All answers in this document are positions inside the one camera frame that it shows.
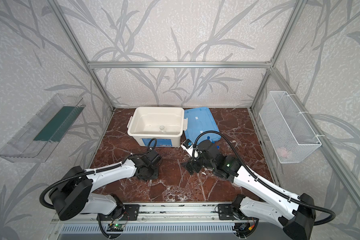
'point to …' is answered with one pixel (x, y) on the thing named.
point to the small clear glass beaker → (162, 130)
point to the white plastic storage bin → (165, 124)
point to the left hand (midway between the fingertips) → (158, 172)
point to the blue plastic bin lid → (200, 120)
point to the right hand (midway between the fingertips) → (187, 152)
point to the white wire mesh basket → (291, 137)
